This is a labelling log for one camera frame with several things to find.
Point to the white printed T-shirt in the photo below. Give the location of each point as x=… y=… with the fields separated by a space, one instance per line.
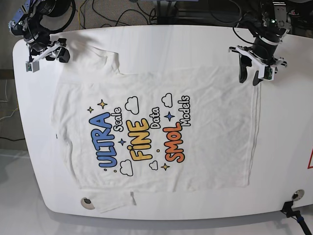
x=177 y=131

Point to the right table grommet hole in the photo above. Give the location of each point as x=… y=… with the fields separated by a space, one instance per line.
x=298 y=195

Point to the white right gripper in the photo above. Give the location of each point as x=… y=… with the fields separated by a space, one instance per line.
x=54 y=50

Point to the black clamp with cable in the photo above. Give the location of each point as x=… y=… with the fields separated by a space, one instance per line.
x=290 y=213

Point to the left table grommet hole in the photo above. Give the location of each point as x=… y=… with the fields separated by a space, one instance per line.
x=87 y=204

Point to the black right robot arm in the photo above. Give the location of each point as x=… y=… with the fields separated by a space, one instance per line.
x=72 y=56

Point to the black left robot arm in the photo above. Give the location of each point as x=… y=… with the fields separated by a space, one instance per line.
x=268 y=27

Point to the table grommet hole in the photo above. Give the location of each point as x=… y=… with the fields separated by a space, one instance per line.
x=298 y=195
x=87 y=204

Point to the red white warning sticker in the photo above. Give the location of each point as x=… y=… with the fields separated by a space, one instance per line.
x=310 y=164

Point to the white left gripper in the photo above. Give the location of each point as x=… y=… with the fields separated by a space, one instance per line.
x=265 y=70

